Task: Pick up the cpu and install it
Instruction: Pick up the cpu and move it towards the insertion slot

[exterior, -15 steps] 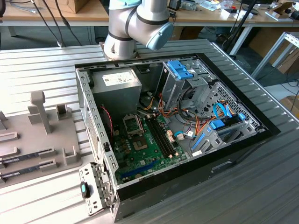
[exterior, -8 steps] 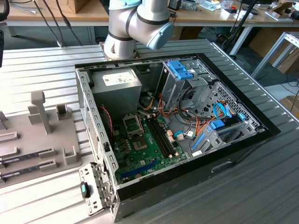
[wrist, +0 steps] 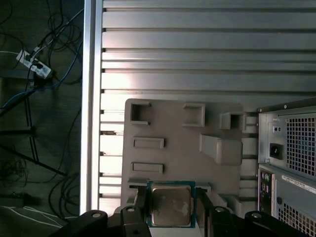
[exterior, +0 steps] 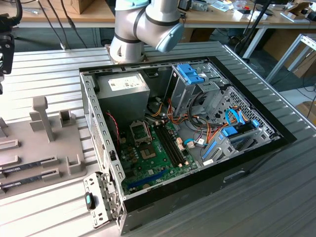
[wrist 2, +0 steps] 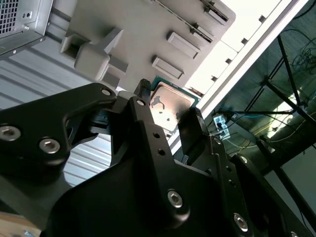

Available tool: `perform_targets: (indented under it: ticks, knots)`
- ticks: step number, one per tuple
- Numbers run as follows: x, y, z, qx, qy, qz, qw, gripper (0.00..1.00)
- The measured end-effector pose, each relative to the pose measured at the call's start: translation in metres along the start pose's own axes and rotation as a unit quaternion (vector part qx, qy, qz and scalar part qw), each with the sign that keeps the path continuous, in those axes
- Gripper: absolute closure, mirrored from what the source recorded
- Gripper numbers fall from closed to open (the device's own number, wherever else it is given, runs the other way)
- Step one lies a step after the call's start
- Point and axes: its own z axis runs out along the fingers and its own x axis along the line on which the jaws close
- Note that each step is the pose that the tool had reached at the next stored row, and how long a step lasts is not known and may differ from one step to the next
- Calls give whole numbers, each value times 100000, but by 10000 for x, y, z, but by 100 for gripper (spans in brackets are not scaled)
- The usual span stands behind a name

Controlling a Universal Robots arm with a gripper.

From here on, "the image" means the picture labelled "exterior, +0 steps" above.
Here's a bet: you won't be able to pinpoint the thin wire locking lever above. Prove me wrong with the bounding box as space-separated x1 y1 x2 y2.
147 115 155 145

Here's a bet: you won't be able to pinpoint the CPU socket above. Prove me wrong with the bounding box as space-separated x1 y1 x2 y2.
140 144 158 160

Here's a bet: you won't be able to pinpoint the brown cardboard box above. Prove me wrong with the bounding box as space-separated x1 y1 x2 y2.
295 100 316 122
39 0 96 15
287 48 316 79

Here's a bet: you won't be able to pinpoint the grey parts rack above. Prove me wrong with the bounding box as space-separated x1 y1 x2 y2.
0 96 89 198

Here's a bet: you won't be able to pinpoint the dark RAM stick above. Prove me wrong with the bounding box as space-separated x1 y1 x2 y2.
0 160 50 175
0 174 50 192

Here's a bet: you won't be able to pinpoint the grey power supply unit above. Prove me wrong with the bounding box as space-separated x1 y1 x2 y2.
95 71 151 125

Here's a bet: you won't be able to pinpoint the black case fan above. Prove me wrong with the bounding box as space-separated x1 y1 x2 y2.
105 111 121 150

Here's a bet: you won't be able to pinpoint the blue black latch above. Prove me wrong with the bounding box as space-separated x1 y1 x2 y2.
84 192 96 211

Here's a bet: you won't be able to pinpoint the green motherboard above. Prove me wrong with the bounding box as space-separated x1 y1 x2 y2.
119 118 199 196

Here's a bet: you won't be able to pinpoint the blue plastic drive latch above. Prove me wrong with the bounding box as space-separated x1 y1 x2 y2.
176 63 206 85

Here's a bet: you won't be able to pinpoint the blue expansion slot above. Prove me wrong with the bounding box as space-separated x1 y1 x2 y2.
127 168 166 190

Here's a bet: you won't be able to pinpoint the blue disk carrier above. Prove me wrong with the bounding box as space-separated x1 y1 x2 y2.
220 119 259 139

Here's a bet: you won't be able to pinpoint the black open PC case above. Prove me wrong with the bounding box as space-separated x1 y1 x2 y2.
78 56 298 235

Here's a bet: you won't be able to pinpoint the white box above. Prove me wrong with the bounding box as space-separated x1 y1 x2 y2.
233 8 269 21

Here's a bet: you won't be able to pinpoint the black tripod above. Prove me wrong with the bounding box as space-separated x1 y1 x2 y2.
234 0 274 59

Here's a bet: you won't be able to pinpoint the grey disk bay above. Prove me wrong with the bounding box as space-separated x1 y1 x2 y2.
200 119 282 166

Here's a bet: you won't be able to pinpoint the wooden desk white legs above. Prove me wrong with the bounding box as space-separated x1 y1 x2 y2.
184 0 316 59

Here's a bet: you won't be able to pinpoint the small open cardboard box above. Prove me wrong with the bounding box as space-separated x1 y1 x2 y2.
283 1 316 16

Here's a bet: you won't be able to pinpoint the black cable grey plug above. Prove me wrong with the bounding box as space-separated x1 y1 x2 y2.
37 0 67 51

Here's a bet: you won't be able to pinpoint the twisted red fan wire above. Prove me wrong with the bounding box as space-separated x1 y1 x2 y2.
105 112 121 147

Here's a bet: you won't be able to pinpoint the yellow black power cable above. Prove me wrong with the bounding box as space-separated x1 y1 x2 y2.
147 97 165 119

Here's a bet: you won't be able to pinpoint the silver slot bracket cover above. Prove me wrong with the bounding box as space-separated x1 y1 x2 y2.
83 171 123 229

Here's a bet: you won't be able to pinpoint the light blue SATA cable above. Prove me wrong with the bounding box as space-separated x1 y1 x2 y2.
184 138 198 149

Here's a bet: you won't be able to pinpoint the orange red wire bundle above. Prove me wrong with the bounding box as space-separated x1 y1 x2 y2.
166 98 224 149

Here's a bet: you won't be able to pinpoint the blue plastic disk rail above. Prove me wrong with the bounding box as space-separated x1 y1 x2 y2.
201 138 220 160

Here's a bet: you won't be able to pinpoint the blue flat SATA cable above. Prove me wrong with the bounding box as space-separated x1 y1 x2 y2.
225 108 245 126

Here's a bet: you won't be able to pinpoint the aluminium frame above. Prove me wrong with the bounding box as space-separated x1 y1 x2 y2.
265 33 316 84

